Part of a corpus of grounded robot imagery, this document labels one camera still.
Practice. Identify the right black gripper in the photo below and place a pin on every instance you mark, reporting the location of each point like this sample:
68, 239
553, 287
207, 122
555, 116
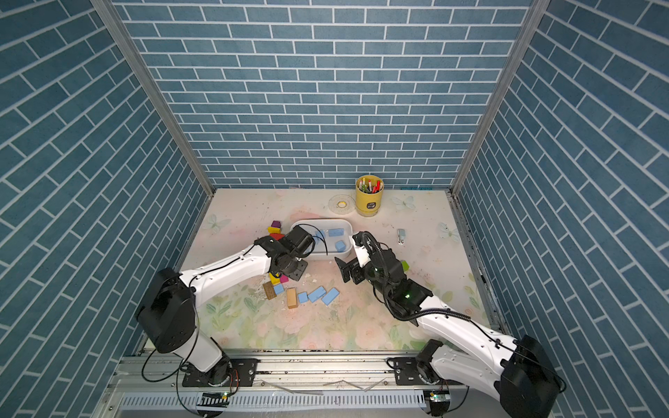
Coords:
355, 267

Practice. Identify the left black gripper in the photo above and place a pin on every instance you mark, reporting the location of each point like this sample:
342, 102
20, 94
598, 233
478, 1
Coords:
300, 271

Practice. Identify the white rectangular dish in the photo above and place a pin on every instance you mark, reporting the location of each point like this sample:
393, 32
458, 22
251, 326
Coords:
325, 246

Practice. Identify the blue long block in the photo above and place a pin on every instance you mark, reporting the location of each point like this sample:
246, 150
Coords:
317, 294
330, 296

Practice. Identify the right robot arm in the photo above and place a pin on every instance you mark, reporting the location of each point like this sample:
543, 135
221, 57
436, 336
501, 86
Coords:
516, 372

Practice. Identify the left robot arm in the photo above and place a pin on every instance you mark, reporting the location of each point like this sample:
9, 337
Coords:
168, 311

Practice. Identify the yellow block lower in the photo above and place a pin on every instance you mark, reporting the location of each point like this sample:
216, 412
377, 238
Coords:
275, 280

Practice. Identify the brown wood block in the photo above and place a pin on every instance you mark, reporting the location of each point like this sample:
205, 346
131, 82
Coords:
269, 290

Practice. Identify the natural wood block lower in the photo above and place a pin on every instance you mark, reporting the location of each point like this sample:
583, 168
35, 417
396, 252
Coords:
292, 298

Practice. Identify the yellow pen cup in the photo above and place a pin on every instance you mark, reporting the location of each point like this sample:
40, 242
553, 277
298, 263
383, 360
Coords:
368, 195

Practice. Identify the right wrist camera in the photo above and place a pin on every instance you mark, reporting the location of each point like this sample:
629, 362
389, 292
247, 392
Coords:
363, 247

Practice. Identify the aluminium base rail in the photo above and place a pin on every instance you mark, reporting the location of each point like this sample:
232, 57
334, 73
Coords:
301, 381

